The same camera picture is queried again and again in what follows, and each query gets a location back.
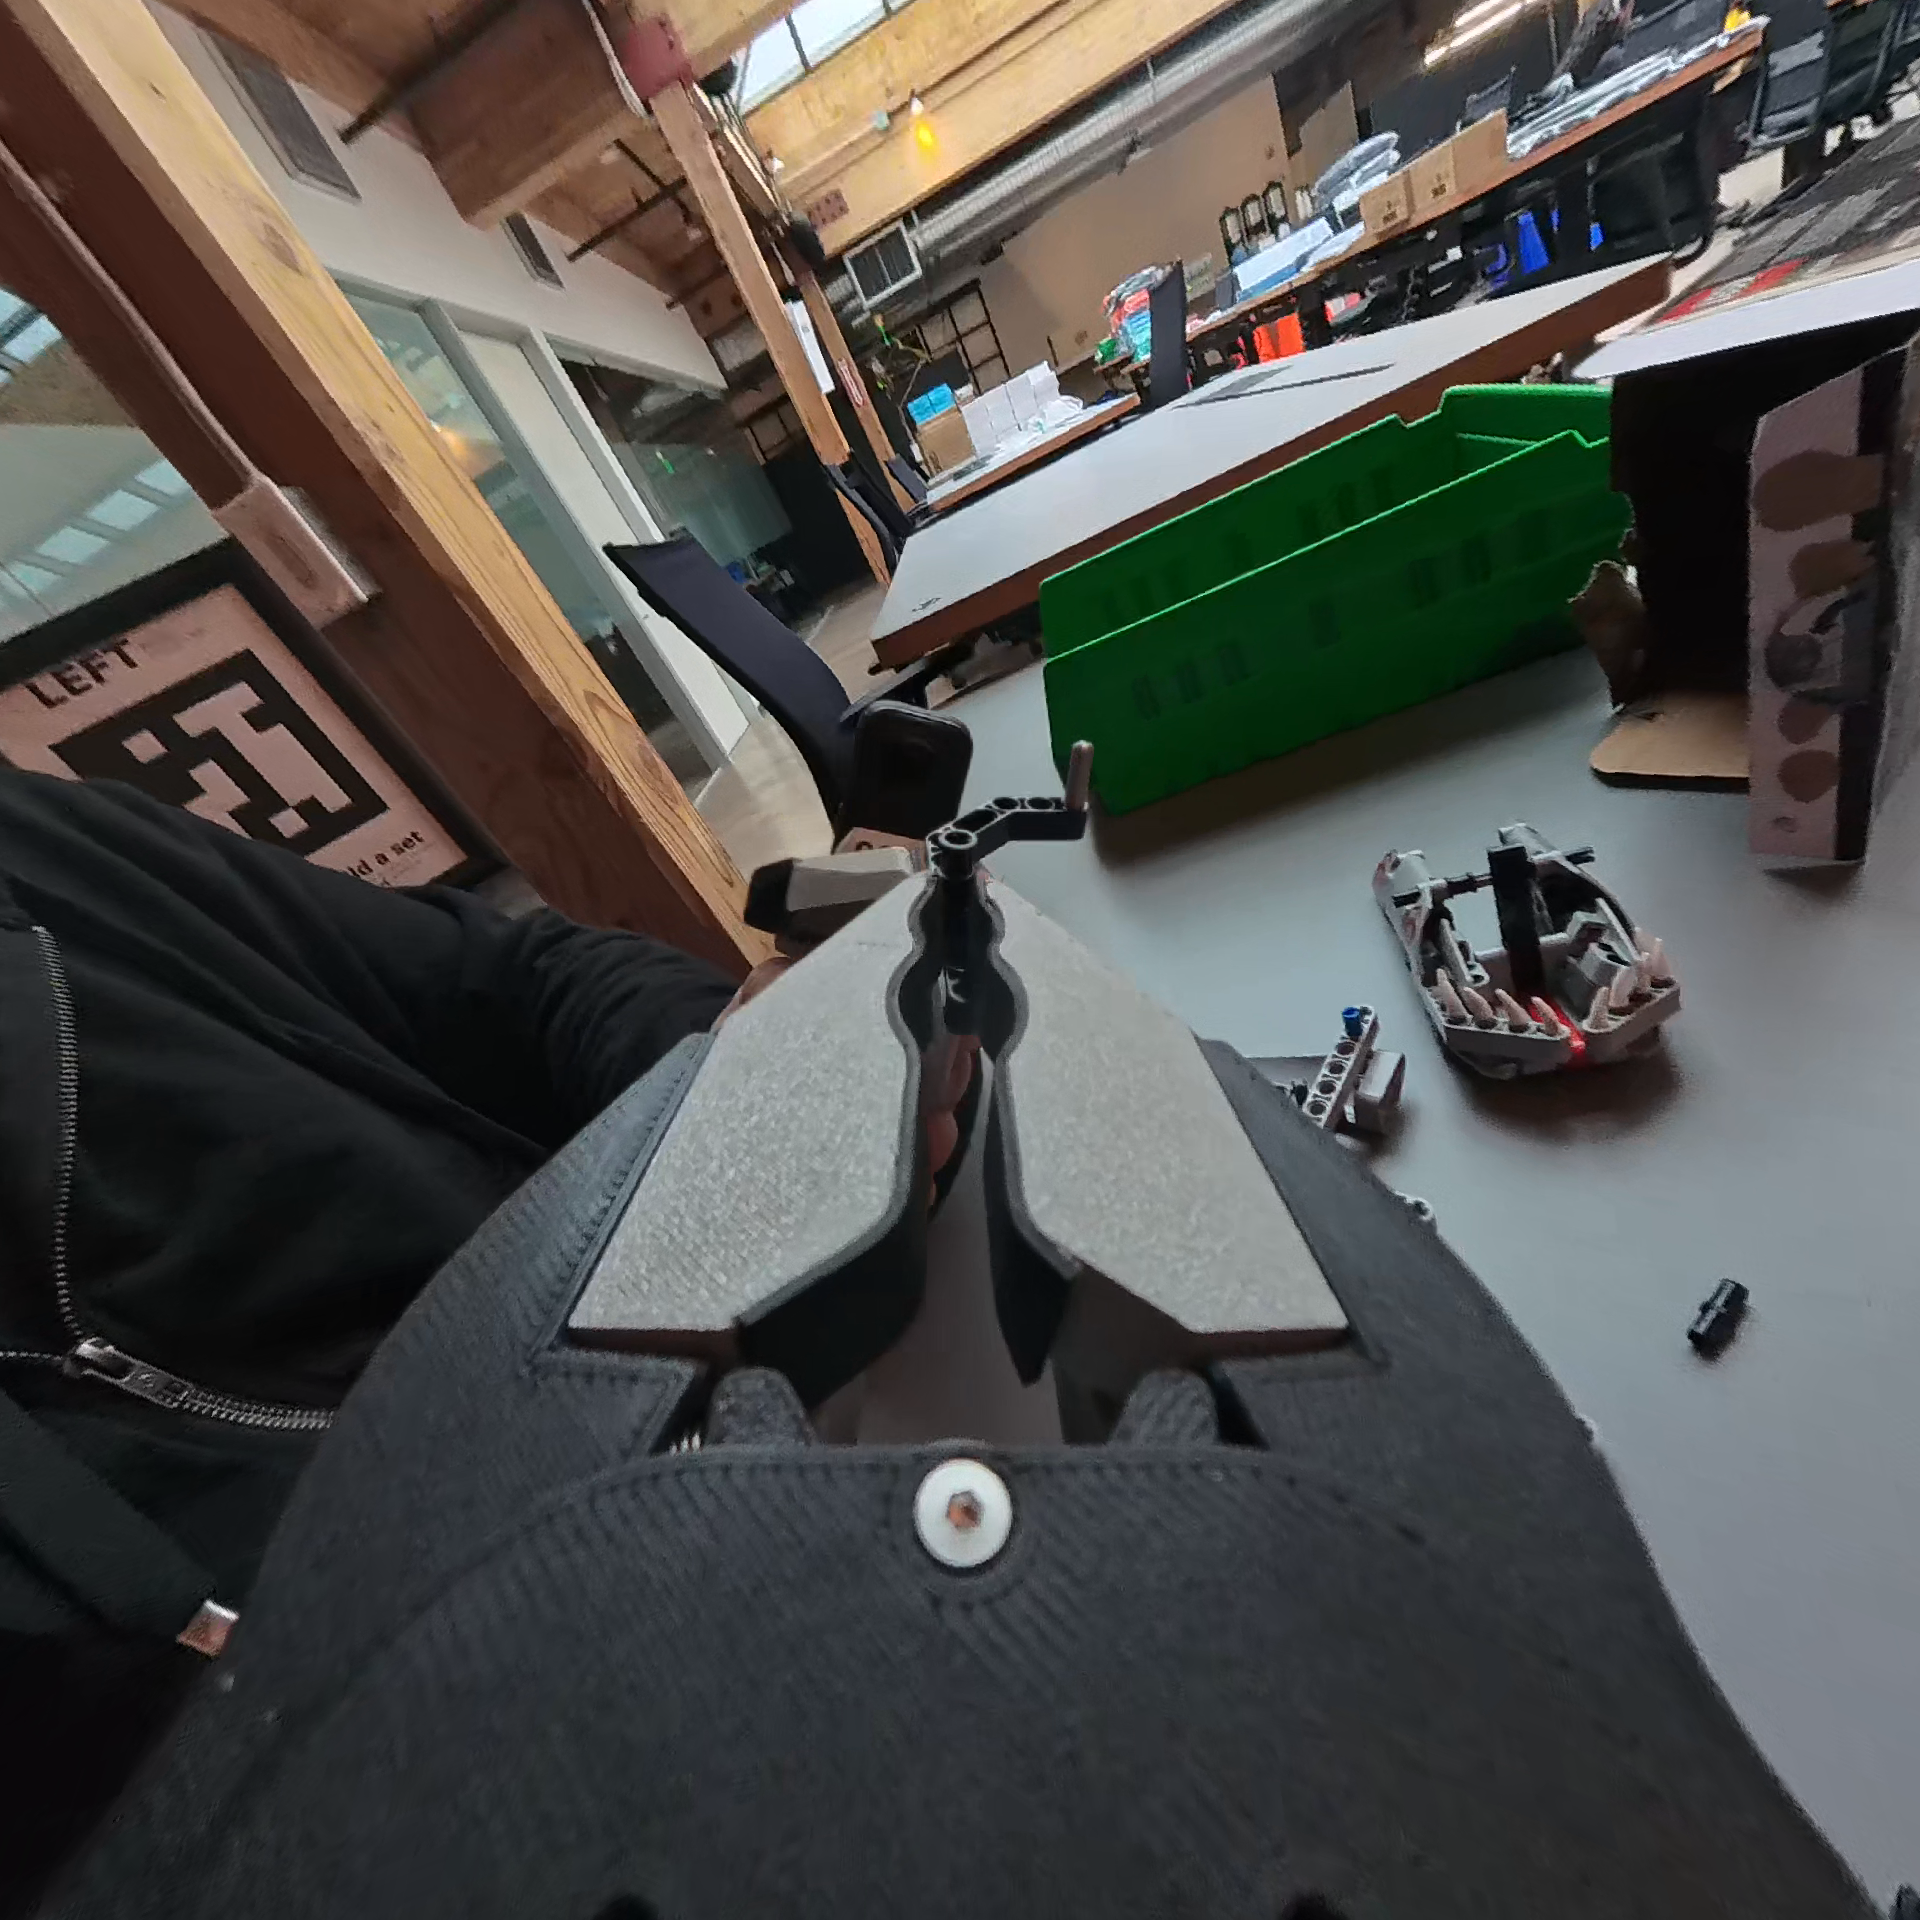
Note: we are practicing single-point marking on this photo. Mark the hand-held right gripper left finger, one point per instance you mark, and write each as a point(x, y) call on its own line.
point(750, 1185)

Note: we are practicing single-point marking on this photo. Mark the person's left hand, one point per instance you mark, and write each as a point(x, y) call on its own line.
point(955, 1109)

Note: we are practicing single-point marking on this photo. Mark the metal pillar bracket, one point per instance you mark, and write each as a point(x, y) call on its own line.
point(300, 547)

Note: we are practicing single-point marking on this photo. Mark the green plastic bin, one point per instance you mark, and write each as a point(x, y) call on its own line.
point(1277, 704)
point(1202, 555)

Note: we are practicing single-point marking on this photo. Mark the short black lego pin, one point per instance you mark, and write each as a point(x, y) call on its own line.
point(1717, 1318)

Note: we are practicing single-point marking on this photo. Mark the brown cardboard box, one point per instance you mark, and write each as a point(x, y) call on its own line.
point(1435, 173)

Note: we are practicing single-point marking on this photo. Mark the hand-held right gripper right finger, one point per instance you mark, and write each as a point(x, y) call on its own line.
point(1172, 1185)

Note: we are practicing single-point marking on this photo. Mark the person's left forearm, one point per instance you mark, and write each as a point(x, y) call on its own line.
point(601, 991)

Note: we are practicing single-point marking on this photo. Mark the black office chair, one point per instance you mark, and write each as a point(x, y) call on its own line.
point(734, 645)

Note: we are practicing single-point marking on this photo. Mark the printed cardboard box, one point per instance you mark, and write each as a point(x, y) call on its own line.
point(1817, 599)

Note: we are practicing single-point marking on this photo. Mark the black lego beam with axle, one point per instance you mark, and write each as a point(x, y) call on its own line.
point(1020, 825)

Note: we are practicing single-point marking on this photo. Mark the person's black jacket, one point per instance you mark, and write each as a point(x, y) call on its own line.
point(182, 1126)

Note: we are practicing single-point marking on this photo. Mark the yellow pendant lamp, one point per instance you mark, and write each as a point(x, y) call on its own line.
point(923, 128)

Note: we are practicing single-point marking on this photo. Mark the dark topped wooden table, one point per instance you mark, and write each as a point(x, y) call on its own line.
point(1202, 434)

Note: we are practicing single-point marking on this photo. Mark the grey and black lego assembly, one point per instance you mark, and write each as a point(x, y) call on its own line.
point(1335, 1088)

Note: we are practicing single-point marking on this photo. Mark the grey lego jaw model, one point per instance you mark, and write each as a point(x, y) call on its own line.
point(1501, 1035)

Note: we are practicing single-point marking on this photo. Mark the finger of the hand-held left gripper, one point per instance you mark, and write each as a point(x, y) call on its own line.
point(841, 891)

